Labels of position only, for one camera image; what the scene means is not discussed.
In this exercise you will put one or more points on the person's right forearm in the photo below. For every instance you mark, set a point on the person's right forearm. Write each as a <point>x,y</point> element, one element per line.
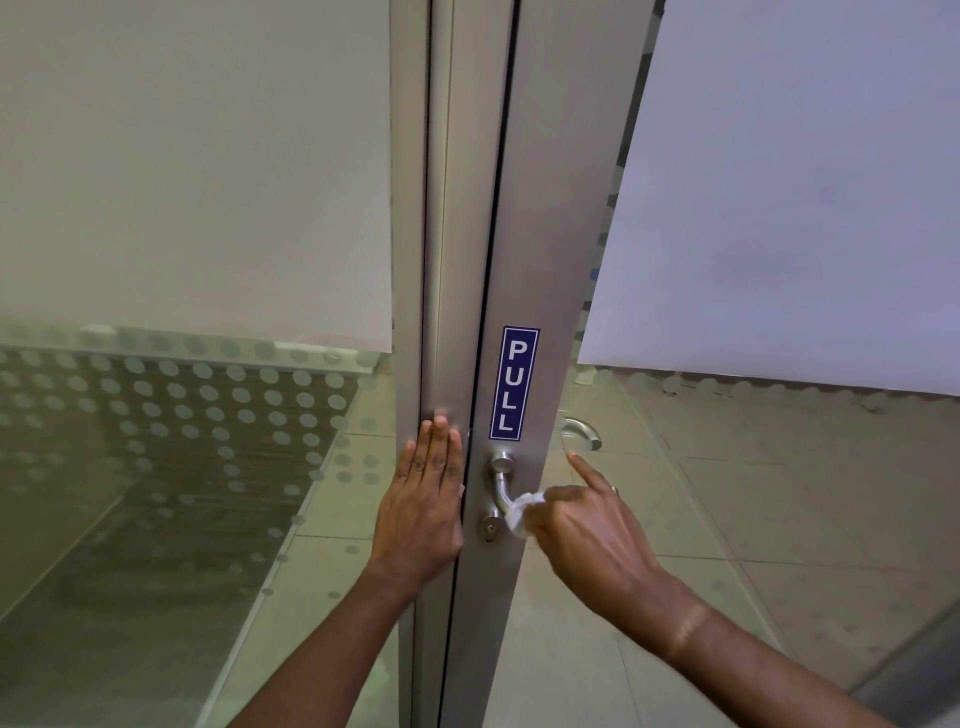
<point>750,667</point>

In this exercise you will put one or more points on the person's right thumb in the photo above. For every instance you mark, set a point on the person's right thumb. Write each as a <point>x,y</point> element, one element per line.
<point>564,494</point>

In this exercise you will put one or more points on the white tissue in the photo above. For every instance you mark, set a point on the white tissue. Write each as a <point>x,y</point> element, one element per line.
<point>523,512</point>

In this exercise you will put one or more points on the blue door sign sticker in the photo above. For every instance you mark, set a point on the blue door sign sticker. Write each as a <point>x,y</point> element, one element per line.
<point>514,382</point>

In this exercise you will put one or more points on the person's left middle finger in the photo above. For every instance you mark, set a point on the person's left middle finger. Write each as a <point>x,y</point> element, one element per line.
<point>441,444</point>

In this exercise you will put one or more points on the aluminium framed glass door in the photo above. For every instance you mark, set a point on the aluminium framed glass door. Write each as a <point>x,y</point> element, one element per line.
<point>540,187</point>

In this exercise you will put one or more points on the person's left hand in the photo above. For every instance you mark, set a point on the person's left hand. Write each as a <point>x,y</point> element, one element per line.
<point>416,525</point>

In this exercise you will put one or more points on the silver door lock cylinder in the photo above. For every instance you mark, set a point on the silver door lock cylinder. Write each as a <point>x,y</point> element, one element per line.
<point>490,527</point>

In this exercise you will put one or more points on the person's left forearm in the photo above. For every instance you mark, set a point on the person's left forearm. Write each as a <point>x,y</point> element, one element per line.
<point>330,645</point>

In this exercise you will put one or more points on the dotted frosted glass panel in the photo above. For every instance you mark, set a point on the dotted frosted glass panel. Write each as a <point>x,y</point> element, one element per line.
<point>187,465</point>

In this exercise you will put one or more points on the aluminium door frame post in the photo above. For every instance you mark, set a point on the aluminium door frame post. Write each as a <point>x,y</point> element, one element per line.
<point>409,225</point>

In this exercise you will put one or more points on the person's right hand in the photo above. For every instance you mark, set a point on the person's right hand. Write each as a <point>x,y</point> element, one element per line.
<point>592,540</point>

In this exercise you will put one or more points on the person's left little finger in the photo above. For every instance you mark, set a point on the person's left little finger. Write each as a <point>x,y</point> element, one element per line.
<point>406,461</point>

